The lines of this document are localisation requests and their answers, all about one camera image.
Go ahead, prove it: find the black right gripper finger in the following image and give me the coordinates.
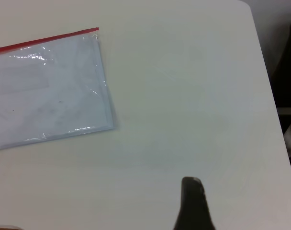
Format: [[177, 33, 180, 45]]
[[172, 176, 217, 230]]

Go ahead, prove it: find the clear red-zipper plastic bag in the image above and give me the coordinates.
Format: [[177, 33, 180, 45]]
[[0, 27, 117, 152]]

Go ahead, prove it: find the dark bulky object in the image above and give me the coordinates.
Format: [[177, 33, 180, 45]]
[[270, 14, 291, 109]]

